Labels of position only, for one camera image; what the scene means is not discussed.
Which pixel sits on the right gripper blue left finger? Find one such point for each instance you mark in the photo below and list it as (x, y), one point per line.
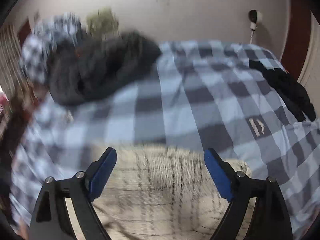
(99, 172)

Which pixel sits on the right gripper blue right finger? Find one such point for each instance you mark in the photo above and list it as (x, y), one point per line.
(221, 173)

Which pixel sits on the white plaid tweed jacket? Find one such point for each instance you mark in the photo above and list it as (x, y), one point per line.
(159, 192)

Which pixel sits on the blue checked bed cover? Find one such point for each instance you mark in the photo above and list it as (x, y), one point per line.
(199, 95)

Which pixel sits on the black puffer jacket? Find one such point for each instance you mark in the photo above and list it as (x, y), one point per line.
(95, 68)

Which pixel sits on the black garment on bed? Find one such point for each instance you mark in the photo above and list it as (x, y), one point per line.
(293, 94)

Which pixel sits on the blue checked crumpled quilt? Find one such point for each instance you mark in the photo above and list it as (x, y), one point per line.
(43, 40)

